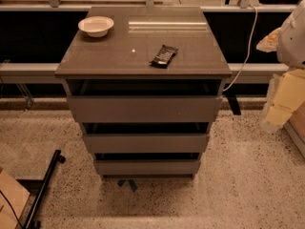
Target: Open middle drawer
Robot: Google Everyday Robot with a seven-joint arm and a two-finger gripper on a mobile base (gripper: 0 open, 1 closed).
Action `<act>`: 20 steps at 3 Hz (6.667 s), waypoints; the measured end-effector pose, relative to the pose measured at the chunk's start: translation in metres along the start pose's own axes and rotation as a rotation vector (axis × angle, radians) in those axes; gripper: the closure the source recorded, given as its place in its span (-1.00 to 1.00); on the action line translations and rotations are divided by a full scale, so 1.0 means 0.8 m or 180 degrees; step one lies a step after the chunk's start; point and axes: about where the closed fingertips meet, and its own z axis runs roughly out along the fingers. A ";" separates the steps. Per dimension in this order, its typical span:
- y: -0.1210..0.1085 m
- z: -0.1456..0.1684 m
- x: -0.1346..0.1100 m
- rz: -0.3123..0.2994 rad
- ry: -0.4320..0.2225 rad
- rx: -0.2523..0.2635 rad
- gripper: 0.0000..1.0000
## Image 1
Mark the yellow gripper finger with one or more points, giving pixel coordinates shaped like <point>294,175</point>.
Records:
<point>269,42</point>
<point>286,93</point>

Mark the grey drawer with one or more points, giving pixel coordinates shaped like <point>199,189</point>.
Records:
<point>188,143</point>
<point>146,168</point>
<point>128,109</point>

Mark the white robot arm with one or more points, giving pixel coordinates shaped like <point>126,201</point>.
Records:
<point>290,48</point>

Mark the grey drawer cabinet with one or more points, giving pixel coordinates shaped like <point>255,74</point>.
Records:
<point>119,64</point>

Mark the grey bottom drawer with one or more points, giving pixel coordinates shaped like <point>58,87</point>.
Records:
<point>146,168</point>

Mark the grey top drawer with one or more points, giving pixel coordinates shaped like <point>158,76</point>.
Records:
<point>128,109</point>

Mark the brown cardboard box right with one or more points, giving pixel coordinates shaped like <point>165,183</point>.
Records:
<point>295,127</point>

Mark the black snack packet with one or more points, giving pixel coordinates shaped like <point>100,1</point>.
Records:
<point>164,57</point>

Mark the white bowl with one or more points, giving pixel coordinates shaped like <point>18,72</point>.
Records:
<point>96,26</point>

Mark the black metal stand bar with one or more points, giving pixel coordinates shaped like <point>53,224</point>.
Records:
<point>30,222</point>

